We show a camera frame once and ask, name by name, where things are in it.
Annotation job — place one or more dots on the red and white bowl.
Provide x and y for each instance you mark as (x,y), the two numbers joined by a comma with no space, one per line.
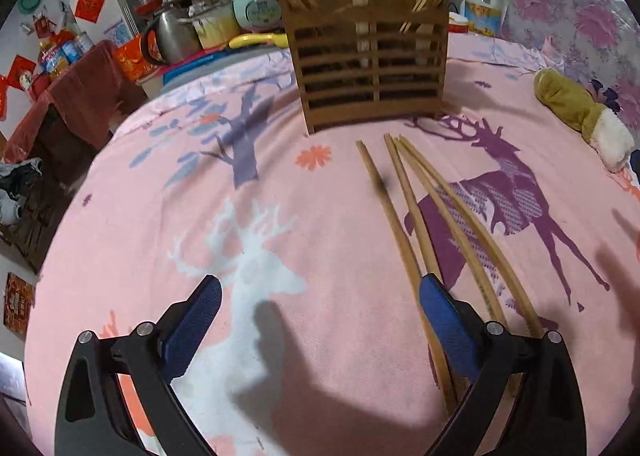
(457,23)

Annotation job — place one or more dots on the red gift box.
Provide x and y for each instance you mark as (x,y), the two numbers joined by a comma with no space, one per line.
(134,58)

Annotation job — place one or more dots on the pile of dark clothes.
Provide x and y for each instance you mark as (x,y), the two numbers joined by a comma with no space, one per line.
(17,191)

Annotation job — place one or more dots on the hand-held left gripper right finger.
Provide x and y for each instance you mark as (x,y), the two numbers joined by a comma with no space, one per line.
(447,323)

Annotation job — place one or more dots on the red cloth covered table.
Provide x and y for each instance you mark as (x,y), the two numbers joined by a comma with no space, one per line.
(80,100)

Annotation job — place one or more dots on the pink deer printed blanket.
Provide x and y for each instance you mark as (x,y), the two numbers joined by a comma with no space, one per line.
(280,216)

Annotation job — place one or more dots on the stainless steel kettle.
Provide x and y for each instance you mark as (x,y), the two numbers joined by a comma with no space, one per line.
(172,38)

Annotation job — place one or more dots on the red diamond paper decoration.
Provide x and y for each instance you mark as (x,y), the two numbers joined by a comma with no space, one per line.
(91,3)

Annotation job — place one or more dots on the red paper wall decorations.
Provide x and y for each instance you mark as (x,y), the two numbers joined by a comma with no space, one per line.
(17,80)

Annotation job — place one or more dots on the orange drink bottle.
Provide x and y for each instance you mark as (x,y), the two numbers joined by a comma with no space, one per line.
(54,55)

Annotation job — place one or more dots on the yellow plastic container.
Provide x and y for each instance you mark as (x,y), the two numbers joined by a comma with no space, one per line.
(217,30)

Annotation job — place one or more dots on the purple floral plastic sheet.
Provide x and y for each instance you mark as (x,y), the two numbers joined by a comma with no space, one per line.
(570,0)

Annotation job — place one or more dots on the yellow plastic scoop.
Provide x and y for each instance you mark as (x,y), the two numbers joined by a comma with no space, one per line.
(257,39)

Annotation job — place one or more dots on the green round plate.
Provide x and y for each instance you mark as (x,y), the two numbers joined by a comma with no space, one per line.
(31,0)

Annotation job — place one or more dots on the brown wooden chopstick holder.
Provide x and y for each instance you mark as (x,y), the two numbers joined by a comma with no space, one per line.
(367,50)

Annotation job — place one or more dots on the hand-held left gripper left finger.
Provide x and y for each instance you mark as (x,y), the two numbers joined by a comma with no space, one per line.
(192,323)

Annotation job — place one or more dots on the blue labelled bottle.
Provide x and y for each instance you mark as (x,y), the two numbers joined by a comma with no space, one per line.
(79,48)

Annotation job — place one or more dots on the red printed picture board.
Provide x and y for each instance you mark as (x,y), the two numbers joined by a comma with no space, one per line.
(19,303)

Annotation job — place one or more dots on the blue plastic tray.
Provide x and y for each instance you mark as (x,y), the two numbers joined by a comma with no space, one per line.
(200,63)

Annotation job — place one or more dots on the mint green rice cooker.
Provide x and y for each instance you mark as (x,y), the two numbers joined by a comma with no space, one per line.
(257,5)

